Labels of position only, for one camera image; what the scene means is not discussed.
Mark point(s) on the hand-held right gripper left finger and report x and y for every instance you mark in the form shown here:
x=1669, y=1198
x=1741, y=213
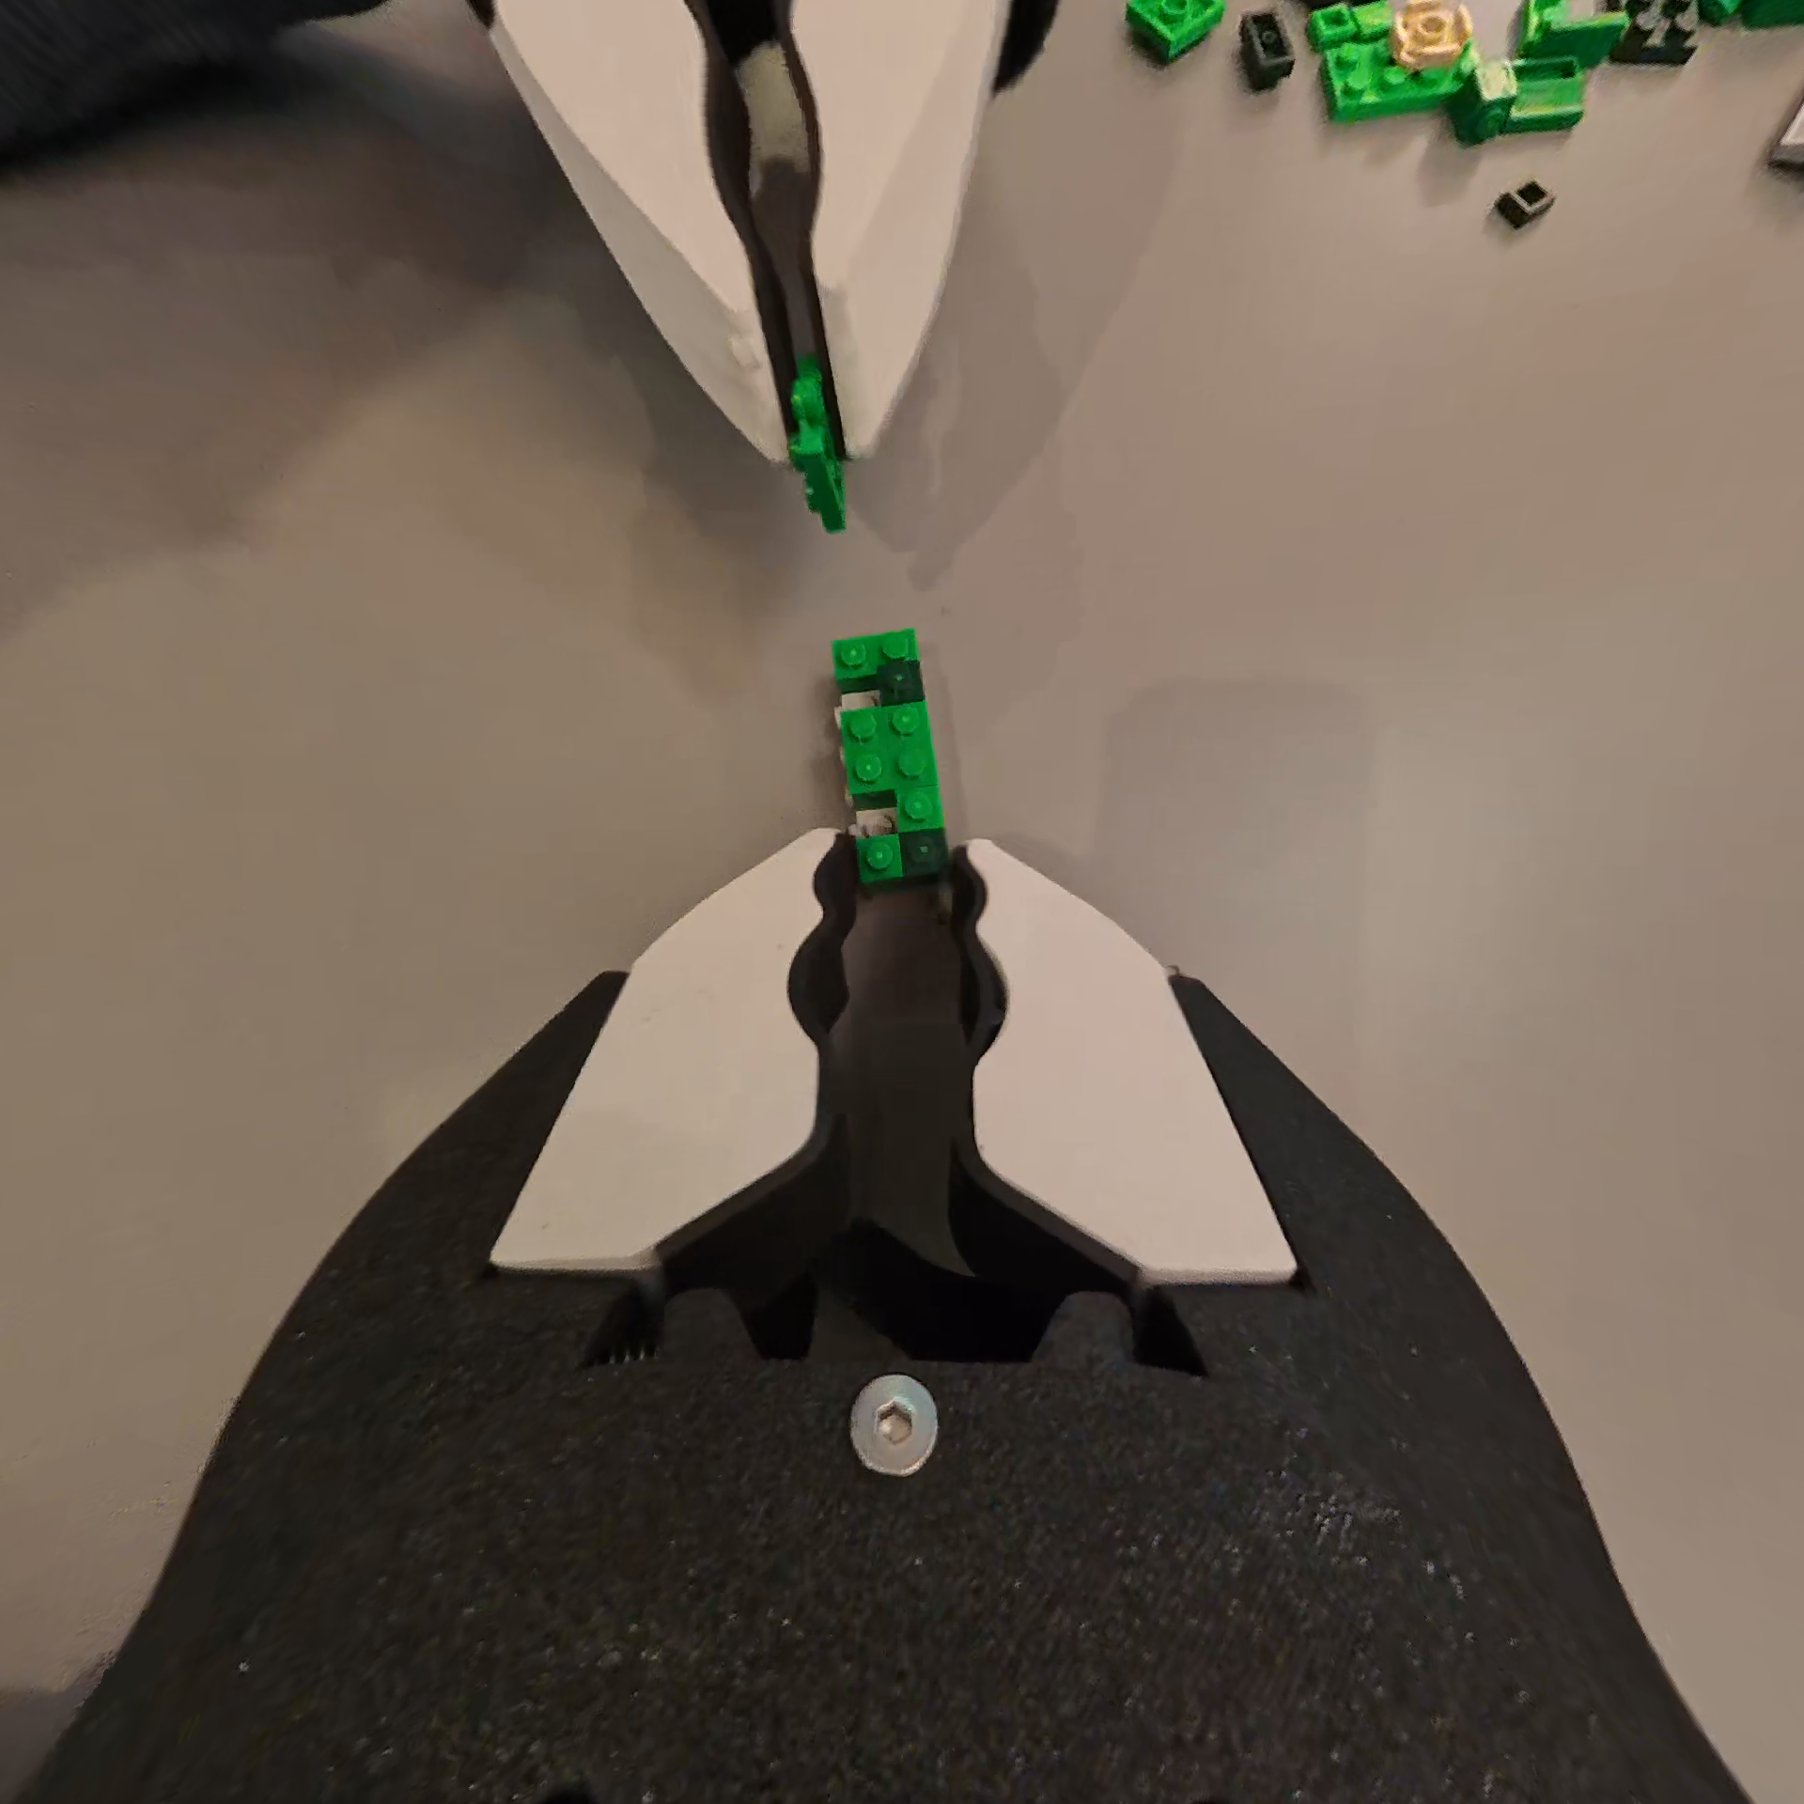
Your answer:
x=705, y=1072

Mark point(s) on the small green toy plate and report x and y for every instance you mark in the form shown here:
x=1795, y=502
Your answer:
x=816, y=452

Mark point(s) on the small black toy brick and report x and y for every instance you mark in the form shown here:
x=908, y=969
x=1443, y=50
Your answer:
x=1525, y=206
x=1265, y=50

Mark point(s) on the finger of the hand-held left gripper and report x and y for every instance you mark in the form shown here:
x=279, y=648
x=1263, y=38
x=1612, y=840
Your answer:
x=621, y=154
x=903, y=169

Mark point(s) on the green toy brick assembly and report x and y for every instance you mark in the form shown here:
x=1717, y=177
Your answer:
x=892, y=760

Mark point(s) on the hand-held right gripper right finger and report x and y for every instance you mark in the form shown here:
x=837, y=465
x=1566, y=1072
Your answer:
x=1113, y=1100

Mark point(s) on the grey flat object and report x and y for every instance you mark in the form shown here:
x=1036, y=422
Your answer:
x=1789, y=148

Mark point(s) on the tan round toy piece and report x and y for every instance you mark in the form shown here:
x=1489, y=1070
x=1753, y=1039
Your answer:
x=1431, y=34

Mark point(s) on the pile of loose toy bricks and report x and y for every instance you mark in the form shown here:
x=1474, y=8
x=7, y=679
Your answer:
x=1389, y=78

